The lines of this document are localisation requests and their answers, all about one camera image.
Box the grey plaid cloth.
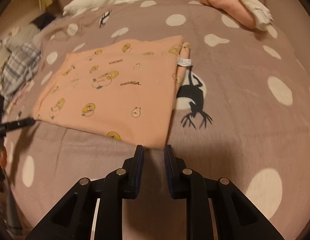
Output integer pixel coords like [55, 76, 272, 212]
[0, 41, 42, 98]

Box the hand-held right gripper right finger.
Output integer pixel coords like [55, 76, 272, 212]
[164, 144, 286, 240]

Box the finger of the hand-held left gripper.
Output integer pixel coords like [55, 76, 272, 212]
[0, 117, 36, 137]

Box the brown polka dot blanket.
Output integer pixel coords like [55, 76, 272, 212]
[3, 0, 310, 230]

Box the pink folded cloth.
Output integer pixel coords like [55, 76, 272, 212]
[197, 0, 259, 29]

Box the orange cartoon print shirt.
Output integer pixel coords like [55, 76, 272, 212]
[32, 35, 192, 148]

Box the grey pillow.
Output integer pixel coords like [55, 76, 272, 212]
[10, 24, 42, 43]

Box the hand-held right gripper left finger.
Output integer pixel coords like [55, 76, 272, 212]
[25, 144, 145, 240]

